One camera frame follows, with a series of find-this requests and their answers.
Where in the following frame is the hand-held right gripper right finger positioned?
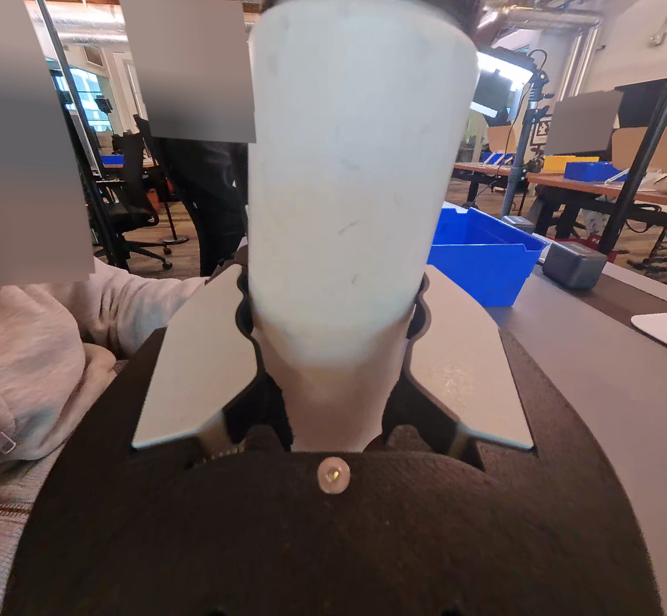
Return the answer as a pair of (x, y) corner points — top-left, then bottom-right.
(381, 264), (536, 455)

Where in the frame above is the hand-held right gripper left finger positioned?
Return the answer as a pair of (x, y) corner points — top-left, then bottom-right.
(131, 264), (294, 451)

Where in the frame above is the white bottle black cap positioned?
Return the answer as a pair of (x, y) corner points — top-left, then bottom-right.
(246, 0), (491, 452)

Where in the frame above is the person's left forearm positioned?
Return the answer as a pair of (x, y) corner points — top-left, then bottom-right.
(78, 257), (220, 361)

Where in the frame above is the grey desk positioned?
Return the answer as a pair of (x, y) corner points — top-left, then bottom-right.
(487, 262), (667, 575)

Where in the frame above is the blue bin white tag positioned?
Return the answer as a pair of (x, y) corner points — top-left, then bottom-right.
(427, 202), (549, 308)

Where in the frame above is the wooden office table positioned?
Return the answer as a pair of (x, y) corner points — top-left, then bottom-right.
(452, 162), (527, 205)
(526, 172), (667, 252)

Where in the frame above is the yellow plastic bin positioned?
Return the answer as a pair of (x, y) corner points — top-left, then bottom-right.
(543, 156), (600, 174)

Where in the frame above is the black light stand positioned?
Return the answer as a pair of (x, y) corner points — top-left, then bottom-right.
(500, 51), (554, 218)

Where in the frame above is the small blue bin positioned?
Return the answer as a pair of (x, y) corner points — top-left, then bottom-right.
(564, 160), (628, 183)

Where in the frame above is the black round-base pole stand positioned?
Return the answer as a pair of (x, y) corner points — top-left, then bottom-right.
(598, 98), (667, 255)

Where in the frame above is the black slanted pole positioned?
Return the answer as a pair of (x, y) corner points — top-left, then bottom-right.
(27, 0), (130, 270)

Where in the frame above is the LED light panel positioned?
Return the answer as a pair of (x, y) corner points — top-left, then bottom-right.
(469, 45), (537, 124)

